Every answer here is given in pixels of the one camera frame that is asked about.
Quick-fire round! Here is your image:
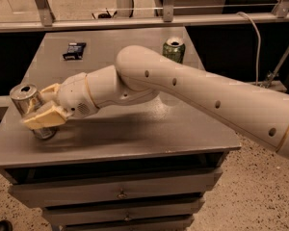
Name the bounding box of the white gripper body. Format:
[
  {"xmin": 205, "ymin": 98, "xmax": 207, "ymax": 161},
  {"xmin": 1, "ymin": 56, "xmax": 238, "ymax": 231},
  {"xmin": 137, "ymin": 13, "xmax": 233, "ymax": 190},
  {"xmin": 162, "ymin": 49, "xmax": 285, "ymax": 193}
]
[{"xmin": 57, "ymin": 72, "xmax": 98, "ymax": 118}]

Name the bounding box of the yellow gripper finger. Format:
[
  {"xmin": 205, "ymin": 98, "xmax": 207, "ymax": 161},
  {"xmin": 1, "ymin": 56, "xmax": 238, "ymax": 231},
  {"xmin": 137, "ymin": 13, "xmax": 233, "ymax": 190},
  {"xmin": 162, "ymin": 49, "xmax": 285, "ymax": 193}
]
[
  {"xmin": 40, "ymin": 83, "xmax": 61, "ymax": 102},
  {"xmin": 22, "ymin": 101, "xmax": 71, "ymax": 130}
]

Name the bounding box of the silver blue redbull can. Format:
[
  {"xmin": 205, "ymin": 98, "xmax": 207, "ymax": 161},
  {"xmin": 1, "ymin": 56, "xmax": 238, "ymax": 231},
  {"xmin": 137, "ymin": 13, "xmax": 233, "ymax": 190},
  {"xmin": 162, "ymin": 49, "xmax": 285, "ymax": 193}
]
[{"xmin": 10, "ymin": 83, "xmax": 57, "ymax": 140}]

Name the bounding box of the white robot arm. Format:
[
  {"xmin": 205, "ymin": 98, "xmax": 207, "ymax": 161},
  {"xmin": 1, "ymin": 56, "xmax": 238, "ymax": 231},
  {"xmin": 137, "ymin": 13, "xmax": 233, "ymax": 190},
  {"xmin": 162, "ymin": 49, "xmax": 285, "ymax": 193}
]
[{"xmin": 22, "ymin": 45, "xmax": 289, "ymax": 160}]

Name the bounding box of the green soda can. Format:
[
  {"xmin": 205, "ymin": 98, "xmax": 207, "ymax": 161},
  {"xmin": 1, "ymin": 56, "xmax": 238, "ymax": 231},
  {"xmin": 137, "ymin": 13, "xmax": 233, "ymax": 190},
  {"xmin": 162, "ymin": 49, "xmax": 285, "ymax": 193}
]
[{"xmin": 162, "ymin": 37, "xmax": 185, "ymax": 64}]

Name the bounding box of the dark blue snack packet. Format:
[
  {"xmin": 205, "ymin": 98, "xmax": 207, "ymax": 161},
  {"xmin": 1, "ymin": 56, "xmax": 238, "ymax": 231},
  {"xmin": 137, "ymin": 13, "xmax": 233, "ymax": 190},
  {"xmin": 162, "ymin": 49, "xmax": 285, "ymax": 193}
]
[{"xmin": 63, "ymin": 42, "xmax": 87, "ymax": 61}]

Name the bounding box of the top grey drawer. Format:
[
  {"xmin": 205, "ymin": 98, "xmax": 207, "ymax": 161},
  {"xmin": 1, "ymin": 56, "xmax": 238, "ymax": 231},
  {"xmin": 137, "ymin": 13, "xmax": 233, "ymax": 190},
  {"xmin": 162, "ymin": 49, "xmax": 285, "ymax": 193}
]
[{"xmin": 10, "ymin": 168, "xmax": 223, "ymax": 208}]

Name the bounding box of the grey drawer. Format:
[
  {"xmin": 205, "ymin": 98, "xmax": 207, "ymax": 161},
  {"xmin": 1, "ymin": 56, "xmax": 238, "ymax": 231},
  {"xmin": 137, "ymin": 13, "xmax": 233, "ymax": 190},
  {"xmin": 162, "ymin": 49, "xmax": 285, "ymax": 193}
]
[
  {"xmin": 64, "ymin": 215, "xmax": 194, "ymax": 231},
  {"xmin": 42, "ymin": 197, "xmax": 204, "ymax": 225},
  {"xmin": 10, "ymin": 168, "xmax": 223, "ymax": 208}
]

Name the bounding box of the black white floor object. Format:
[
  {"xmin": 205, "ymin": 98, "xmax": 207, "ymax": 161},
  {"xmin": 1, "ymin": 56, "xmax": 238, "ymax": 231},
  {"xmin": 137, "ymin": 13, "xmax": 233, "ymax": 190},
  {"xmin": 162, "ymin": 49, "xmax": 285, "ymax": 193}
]
[{"xmin": 92, "ymin": 9, "xmax": 117, "ymax": 19}]

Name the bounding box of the grey drawer cabinet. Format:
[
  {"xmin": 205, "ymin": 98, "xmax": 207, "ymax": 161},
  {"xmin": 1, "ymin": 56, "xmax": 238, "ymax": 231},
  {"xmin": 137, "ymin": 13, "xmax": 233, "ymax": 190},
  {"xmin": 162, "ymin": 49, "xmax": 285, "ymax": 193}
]
[{"xmin": 0, "ymin": 26, "xmax": 242, "ymax": 231}]

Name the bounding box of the middle grey drawer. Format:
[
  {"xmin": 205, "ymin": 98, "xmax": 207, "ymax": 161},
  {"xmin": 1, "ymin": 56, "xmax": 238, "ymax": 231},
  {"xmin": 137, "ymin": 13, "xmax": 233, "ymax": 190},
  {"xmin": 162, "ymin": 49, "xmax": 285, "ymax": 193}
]
[{"xmin": 42, "ymin": 197, "xmax": 204, "ymax": 225}]

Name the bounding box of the black shoe tip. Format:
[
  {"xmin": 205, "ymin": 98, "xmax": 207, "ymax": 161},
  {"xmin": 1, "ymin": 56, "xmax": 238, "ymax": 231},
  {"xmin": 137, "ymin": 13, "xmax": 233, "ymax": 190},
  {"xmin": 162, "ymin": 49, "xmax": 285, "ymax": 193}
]
[{"xmin": 0, "ymin": 220, "xmax": 13, "ymax": 231}]

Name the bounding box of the bottom grey drawer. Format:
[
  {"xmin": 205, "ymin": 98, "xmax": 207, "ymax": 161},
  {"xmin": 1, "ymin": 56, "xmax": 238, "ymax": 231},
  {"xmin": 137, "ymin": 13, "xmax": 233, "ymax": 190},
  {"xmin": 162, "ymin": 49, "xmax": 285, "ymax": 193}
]
[{"xmin": 64, "ymin": 215, "xmax": 194, "ymax": 231}]

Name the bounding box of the white cable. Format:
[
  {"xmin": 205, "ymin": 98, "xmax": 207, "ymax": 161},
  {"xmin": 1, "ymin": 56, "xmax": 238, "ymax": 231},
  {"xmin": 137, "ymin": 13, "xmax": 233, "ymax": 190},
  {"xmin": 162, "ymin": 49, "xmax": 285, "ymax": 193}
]
[{"xmin": 235, "ymin": 11, "xmax": 262, "ymax": 86}]

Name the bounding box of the metal railing frame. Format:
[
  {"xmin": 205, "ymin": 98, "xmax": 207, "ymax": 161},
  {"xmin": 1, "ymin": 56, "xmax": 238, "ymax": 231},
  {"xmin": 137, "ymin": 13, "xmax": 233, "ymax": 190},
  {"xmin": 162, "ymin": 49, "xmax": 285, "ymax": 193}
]
[{"xmin": 0, "ymin": 0, "xmax": 289, "ymax": 33}]

